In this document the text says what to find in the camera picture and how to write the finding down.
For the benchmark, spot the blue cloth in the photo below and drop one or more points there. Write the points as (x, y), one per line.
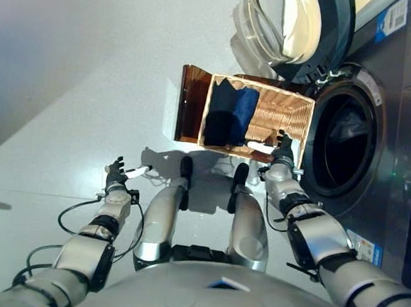
(246, 110)

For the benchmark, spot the grey front-load washing machine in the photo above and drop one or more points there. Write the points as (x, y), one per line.
(400, 122)

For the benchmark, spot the silver robot torso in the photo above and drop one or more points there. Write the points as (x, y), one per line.
(215, 303)

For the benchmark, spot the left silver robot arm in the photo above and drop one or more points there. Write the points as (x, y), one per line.
(80, 257)

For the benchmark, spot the round glass washing machine door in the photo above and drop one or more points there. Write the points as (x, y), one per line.
(301, 26)

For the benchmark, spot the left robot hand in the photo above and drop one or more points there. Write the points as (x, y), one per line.
(114, 176)

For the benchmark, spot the blue white QR code sticker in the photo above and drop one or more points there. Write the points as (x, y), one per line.
(392, 19)

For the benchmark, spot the brown glossy side table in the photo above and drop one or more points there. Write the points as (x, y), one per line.
(191, 106)

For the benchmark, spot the wicker laundry basket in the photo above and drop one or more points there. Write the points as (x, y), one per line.
(283, 113)

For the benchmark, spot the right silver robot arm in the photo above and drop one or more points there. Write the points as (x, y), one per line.
(313, 233)

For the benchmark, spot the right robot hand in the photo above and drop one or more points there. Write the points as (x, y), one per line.
(284, 150)

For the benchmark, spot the black folded cloth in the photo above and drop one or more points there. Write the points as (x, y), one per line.
(219, 119)

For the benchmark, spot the white blue energy label sticker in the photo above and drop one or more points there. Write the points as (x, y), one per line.
(365, 249)

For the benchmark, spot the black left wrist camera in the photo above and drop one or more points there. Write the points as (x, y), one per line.
(135, 197)

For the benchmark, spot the left silver robot leg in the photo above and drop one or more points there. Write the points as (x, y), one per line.
(157, 221)

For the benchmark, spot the right silver robot leg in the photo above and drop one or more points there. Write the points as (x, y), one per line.
(249, 231)

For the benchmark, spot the silver robot leg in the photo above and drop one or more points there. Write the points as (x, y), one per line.
(157, 221)
(249, 231)

